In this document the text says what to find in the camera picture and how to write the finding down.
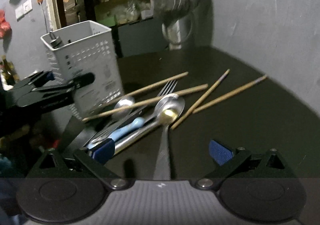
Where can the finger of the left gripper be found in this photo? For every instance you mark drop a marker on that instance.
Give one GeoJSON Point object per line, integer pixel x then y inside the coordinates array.
{"type": "Point", "coordinates": [36, 80]}
{"type": "Point", "coordinates": [54, 95]}

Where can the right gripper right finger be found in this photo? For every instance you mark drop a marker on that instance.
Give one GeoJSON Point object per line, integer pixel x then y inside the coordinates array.
{"type": "Point", "coordinates": [228, 162]}

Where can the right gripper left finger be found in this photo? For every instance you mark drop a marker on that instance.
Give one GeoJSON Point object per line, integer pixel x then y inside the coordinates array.
{"type": "Point", "coordinates": [93, 161]}

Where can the grey perforated utensil basket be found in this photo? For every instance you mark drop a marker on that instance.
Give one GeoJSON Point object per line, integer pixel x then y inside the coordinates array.
{"type": "Point", "coordinates": [87, 47]}

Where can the small silver spoon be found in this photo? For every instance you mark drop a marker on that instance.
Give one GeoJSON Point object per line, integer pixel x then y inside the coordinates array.
{"type": "Point", "coordinates": [122, 103]}

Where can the gold spoon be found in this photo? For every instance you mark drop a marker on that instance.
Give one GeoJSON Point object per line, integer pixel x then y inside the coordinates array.
{"type": "Point", "coordinates": [147, 125]}

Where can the large silver spoon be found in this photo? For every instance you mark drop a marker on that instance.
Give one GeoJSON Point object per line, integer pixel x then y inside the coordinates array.
{"type": "Point", "coordinates": [162, 168]}

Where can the blue handled spoon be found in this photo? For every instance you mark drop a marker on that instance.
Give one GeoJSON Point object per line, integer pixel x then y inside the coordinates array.
{"type": "Point", "coordinates": [135, 124]}

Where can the silver fork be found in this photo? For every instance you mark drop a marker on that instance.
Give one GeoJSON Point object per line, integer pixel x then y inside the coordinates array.
{"type": "Point", "coordinates": [140, 112]}

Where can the purple tipped wooden chopstick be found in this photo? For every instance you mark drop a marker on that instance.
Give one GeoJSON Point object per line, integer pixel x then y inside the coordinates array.
{"type": "Point", "coordinates": [200, 100]}
{"type": "Point", "coordinates": [230, 94]}

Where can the red plastic bag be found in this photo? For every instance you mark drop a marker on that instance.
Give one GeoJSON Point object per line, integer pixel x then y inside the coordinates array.
{"type": "Point", "coordinates": [5, 27]}

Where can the white wall switch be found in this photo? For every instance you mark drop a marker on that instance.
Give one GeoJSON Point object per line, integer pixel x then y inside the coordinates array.
{"type": "Point", "coordinates": [23, 9]}

